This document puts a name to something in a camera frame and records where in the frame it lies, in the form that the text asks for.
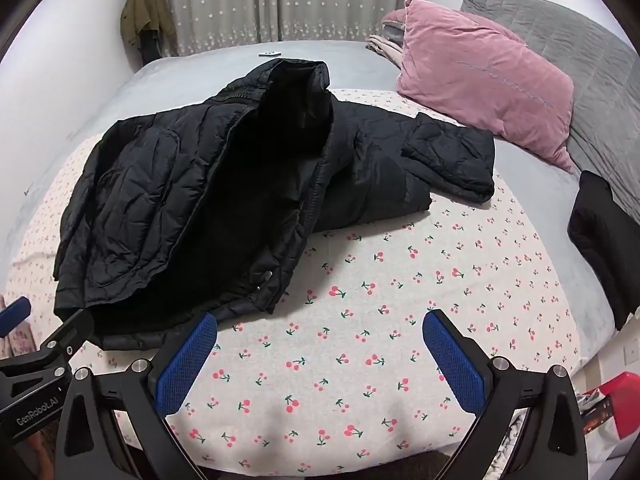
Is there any red box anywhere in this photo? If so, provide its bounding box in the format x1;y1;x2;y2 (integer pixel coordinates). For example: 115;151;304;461
580;370;640;441

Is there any olive hanging jacket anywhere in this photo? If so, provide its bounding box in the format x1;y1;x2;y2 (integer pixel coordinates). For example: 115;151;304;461
120;0;179;50

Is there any grey star print curtain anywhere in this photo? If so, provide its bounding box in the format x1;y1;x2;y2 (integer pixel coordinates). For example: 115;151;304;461
145;0;278;58
275;0;421;46

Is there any black cloth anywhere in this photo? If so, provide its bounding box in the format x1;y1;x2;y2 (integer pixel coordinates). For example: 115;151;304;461
567;171;640;331

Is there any grey bed sheet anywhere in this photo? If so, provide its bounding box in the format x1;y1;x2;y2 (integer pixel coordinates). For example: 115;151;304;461
0;40;618;333

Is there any folded pink beige cloth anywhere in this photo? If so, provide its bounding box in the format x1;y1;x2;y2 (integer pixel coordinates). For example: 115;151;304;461
367;9;408;69

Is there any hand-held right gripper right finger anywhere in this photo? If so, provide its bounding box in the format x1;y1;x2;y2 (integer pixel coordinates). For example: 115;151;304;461
422;309;589;480

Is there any pink velvet pillow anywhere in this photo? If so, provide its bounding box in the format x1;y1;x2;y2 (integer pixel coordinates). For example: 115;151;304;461
395;0;576;175

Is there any black puffer jacket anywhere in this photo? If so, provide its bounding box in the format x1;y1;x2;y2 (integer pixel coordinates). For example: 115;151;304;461
52;58;496;352

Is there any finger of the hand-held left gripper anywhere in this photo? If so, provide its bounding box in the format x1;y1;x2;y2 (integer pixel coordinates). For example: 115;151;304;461
0;296;32;339
0;308;96;386

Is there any grey quilted blanket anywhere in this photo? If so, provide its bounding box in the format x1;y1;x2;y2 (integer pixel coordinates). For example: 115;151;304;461
460;0;640;211

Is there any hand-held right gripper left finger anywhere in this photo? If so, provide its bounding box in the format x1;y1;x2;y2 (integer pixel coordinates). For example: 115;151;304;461
55;311;219;480

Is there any cherry print bed sheet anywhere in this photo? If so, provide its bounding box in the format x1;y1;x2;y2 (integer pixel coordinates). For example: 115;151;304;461
2;89;591;473

